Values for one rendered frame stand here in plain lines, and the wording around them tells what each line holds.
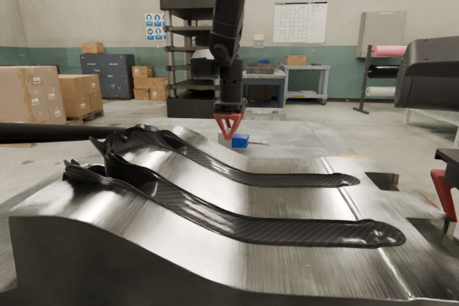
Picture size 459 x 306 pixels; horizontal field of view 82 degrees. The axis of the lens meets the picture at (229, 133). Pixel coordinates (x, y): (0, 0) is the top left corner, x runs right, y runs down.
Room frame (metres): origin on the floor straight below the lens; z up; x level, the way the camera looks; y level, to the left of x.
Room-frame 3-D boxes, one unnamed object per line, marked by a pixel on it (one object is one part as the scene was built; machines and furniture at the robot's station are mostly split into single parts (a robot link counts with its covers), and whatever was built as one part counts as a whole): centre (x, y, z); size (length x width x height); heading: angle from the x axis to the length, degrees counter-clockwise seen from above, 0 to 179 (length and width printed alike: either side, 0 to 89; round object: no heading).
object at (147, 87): (6.74, 1.99, 0.42); 0.86 x 0.33 x 0.83; 81
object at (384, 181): (0.30, -0.21, 0.87); 0.05 x 0.05 x 0.04; 84
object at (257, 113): (3.46, -0.44, 0.28); 0.61 x 0.41 x 0.15; 81
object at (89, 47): (6.86, 3.40, 1.26); 0.42 x 0.33 x 0.29; 81
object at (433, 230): (0.20, -0.19, 0.87); 0.05 x 0.05 x 0.04; 84
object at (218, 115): (0.66, 0.00, 0.88); 0.07 x 0.07 x 0.09; 77
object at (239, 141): (0.67, -0.04, 0.83); 0.13 x 0.05 x 0.05; 76
